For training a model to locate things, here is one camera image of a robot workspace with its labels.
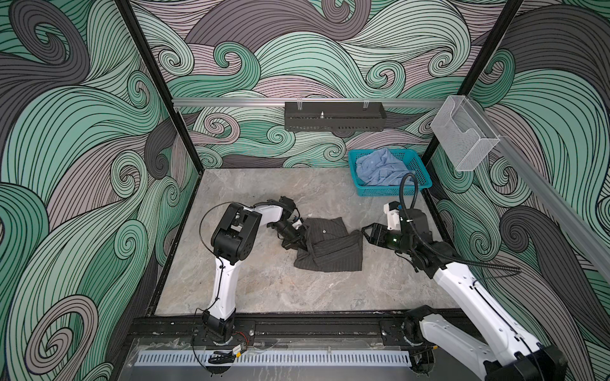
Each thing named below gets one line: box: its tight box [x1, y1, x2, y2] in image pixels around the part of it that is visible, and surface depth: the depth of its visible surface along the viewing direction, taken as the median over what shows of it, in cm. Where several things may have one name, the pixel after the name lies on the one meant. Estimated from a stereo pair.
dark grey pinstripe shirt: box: [293, 216, 363, 273], surface depth 88 cm
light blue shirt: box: [355, 147, 415, 186], surface depth 116 cm
